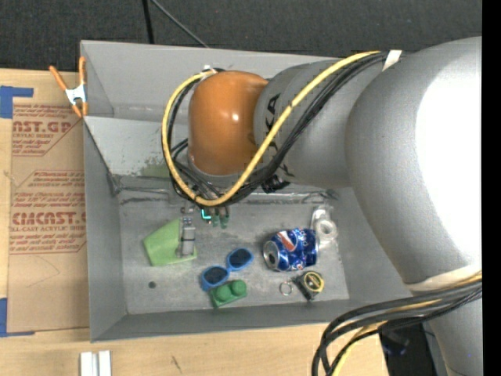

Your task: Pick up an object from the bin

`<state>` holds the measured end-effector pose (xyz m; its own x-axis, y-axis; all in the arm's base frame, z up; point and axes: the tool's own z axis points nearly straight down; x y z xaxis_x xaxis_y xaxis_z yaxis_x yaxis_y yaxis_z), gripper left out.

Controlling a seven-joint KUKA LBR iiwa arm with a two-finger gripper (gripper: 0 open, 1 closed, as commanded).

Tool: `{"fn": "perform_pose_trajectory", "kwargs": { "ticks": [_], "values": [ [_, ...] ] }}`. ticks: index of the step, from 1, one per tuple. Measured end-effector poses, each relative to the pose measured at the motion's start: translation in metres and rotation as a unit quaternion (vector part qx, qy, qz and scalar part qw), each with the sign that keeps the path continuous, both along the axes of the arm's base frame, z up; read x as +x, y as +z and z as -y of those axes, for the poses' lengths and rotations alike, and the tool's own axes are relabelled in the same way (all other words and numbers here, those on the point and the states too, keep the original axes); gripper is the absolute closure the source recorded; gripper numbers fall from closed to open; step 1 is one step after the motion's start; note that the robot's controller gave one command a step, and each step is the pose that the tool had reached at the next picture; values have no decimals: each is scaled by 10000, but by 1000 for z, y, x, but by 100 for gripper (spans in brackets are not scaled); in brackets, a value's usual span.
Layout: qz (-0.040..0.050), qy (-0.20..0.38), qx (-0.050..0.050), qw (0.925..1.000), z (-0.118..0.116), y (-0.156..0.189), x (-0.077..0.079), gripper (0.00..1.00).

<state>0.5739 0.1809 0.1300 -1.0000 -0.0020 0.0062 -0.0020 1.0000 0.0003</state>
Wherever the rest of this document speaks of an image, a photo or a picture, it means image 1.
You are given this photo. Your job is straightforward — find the light green wedge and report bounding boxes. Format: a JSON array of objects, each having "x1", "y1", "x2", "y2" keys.
[{"x1": 142, "y1": 217, "x2": 198, "y2": 267}]

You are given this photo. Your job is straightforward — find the grey metal bin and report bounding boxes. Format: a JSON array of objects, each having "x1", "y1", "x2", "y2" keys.
[{"x1": 79, "y1": 40, "x2": 415, "y2": 343}]

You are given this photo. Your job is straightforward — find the blue sunglasses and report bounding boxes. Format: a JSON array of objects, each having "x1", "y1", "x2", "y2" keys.
[{"x1": 200, "y1": 247, "x2": 255, "y2": 292}]

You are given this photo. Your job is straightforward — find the green two-stud toy brick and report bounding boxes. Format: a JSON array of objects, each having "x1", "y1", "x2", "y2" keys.
[{"x1": 208, "y1": 279, "x2": 249, "y2": 309}]

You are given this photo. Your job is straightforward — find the crushed blue drink can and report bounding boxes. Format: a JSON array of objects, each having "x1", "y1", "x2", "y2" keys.
[{"x1": 262, "y1": 227, "x2": 319, "y2": 273}]

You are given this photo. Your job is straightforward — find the clear tape roll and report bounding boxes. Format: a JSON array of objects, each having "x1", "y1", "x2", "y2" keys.
[{"x1": 310, "y1": 206, "x2": 339, "y2": 247}]

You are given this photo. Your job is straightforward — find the black and yellow tape measure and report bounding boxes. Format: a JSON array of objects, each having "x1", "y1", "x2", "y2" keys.
[{"x1": 279, "y1": 270, "x2": 326, "y2": 302}]

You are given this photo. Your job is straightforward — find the brown cardboard board, red print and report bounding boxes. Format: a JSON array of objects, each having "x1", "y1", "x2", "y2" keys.
[{"x1": 0, "y1": 67, "x2": 91, "y2": 338}]

